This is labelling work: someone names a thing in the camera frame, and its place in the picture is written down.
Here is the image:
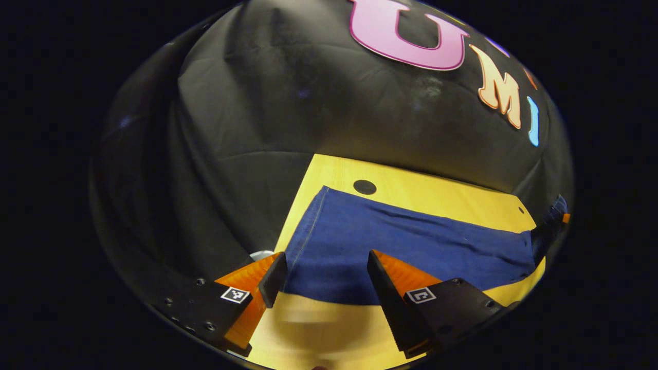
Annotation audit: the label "black backdrop cloth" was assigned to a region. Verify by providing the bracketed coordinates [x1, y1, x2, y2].
[90, 0, 575, 309]

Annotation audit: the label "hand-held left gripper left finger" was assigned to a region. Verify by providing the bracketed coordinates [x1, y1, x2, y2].
[153, 251, 289, 359]

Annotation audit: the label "blue denim jeans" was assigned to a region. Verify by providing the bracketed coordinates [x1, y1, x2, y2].
[283, 186, 569, 306]

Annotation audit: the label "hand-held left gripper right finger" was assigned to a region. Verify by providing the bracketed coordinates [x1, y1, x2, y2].
[366, 249, 509, 360]

